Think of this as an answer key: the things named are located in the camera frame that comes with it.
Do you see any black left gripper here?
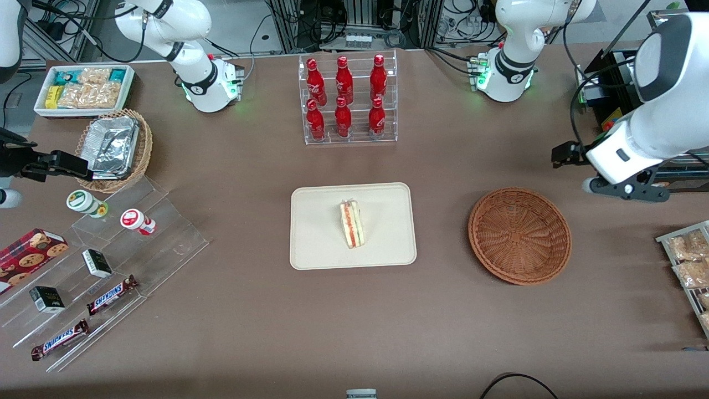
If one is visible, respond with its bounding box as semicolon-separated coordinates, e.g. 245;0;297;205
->
551;141;590;168

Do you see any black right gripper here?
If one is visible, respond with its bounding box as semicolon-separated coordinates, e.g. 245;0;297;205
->
0;127;91;182

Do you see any triangular sandwich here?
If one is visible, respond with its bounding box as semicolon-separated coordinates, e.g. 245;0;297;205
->
339;199;366;249

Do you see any aluminium foil tray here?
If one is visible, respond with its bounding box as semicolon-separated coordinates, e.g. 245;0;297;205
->
82;116;140;181

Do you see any light wicker basket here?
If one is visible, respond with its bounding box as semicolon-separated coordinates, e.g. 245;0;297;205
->
75;109;153;194

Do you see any brown wicker basket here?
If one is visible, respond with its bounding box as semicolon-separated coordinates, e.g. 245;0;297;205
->
468;187;572;286

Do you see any cream plastic tray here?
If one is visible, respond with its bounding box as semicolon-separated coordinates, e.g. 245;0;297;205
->
290;182;417;271

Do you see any green lid yogurt cup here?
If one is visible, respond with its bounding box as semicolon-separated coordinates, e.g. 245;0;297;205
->
66;190;109;219

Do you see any white plastic bin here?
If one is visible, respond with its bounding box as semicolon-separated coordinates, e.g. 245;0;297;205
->
34;64;136;120

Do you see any silver metal container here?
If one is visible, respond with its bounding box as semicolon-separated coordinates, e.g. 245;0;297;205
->
575;64;603;107

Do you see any red lid yogurt cup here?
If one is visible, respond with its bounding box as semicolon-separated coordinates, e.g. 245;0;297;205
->
120;208;157;237

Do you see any black metal rack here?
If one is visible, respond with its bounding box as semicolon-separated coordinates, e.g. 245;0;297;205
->
576;8;709;192

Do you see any red tartan cookie box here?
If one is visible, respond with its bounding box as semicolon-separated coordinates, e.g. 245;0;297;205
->
0;228;70;295

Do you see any small black box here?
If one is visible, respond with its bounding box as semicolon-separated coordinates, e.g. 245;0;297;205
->
29;286;66;314
82;249;114;279

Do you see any clear acrylic stepped shelf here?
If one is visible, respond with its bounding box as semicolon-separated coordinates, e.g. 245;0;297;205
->
0;176;210;373

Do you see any Snickers chocolate bar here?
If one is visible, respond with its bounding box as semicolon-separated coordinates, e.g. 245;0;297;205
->
86;275;140;316
30;319;90;362

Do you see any red cola bottle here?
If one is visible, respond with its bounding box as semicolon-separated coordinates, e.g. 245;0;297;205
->
335;56;354;105
335;96;353;138
306;99;326;141
370;54;388;102
368;98;387;139
306;58;327;107

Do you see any clear acrylic bottle rack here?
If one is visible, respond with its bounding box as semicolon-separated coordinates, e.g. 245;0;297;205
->
298;50;398;146

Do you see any black camera cable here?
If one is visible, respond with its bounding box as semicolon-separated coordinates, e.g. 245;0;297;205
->
569;55;638;149

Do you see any grey wire tray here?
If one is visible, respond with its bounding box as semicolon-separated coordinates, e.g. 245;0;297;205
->
655;220;709;340

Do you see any black cable loop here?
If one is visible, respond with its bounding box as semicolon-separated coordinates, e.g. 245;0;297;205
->
479;372;560;399

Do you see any aluminium frame structure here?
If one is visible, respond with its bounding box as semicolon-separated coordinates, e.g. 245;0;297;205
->
266;0;444;53

